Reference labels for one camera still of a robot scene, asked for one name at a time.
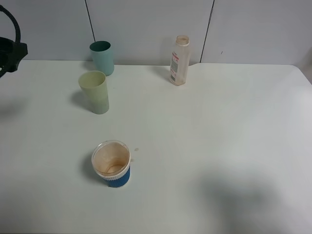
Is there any pale yellow plastic cup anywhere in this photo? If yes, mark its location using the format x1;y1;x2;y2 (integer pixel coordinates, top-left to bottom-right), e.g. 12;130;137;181
78;71;109;115

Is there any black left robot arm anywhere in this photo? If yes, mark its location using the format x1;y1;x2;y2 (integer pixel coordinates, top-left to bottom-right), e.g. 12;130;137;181
0;37;28;77

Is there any clear plastic drink bottle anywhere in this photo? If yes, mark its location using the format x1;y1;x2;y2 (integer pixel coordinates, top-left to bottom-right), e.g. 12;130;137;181
170;35;191;86

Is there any glass cup with blue sleeve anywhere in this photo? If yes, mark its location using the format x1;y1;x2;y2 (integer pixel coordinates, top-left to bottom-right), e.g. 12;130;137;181
91;140;131;188

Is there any teal plastic cup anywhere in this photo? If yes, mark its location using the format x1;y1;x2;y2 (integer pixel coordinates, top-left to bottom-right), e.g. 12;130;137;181
89;41;114;76

